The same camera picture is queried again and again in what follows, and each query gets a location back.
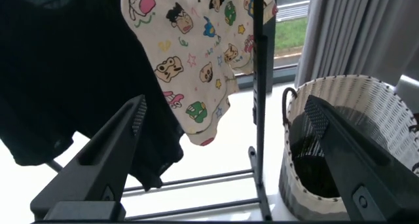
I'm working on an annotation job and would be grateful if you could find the cream printed garment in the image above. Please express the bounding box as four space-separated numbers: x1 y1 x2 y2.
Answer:
120 0 279 147

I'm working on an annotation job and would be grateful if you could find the black garment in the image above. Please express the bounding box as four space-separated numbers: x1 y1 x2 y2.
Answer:
0 0 185 192

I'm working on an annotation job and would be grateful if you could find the beige curtain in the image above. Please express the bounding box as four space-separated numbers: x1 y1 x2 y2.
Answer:
294 0 419 89

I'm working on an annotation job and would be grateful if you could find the black clothes rack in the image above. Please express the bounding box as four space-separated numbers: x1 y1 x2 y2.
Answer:
45 0 273 222

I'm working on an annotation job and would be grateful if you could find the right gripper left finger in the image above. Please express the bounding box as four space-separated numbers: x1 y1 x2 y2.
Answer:
29 94 148 222

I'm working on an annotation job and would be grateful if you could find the white laundry basket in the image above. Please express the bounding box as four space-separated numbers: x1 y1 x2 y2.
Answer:
278 74 419 221

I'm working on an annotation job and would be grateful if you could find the window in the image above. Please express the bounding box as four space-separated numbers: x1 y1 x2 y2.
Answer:
234 0 312 90

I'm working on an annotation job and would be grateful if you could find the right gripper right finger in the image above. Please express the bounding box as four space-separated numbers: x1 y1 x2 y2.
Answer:
304 94 419 222

